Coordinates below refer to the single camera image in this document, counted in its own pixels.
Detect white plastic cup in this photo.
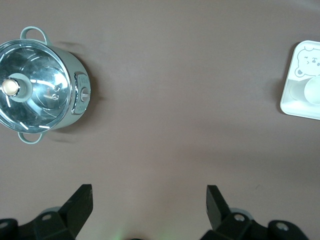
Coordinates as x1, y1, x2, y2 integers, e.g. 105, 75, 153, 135
289, 75, 320, 105

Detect glass pot lid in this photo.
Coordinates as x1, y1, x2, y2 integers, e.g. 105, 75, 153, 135
0, 39, 77, 133

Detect cream bear print tray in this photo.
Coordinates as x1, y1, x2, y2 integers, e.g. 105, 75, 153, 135
279, 40, 320, 119

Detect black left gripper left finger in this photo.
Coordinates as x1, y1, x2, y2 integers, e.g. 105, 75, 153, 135
0, 184, 94, 240

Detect sage green electric pot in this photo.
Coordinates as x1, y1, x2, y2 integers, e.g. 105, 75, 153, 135
0, 26, 91, 146

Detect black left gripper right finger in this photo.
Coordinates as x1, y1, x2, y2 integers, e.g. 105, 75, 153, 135
202, 184, 310, 240

